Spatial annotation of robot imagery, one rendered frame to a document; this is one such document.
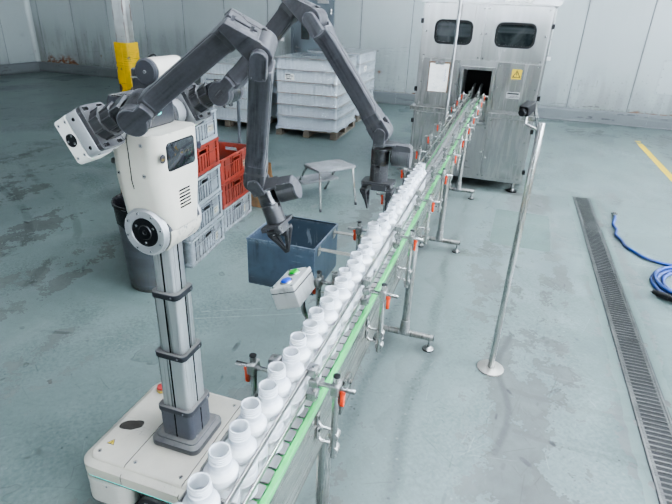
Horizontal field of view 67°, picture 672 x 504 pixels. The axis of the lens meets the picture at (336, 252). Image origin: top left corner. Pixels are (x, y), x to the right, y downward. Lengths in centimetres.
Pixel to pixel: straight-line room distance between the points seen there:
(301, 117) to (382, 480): 655
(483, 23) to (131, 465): 519
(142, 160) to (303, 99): 670
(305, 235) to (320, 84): 577
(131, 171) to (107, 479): 121
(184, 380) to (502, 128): 484
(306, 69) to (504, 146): 339
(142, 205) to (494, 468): 187
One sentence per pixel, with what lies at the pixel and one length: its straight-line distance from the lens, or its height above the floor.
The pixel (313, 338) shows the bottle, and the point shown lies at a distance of 123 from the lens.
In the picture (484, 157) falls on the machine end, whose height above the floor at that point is 38.
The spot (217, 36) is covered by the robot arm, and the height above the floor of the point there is 178.
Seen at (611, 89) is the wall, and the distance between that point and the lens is 1173.
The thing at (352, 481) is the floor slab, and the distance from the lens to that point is 242.
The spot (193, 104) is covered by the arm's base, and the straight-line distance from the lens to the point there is 182.
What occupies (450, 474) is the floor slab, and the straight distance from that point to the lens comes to 252.
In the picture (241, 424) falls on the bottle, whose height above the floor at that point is 115.
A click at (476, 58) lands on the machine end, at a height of 143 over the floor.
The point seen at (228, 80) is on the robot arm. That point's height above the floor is 163.
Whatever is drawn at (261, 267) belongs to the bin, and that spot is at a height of 82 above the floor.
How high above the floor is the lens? 184
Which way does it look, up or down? 25 degrees down
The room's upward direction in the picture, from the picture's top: 3 degrees clockwise
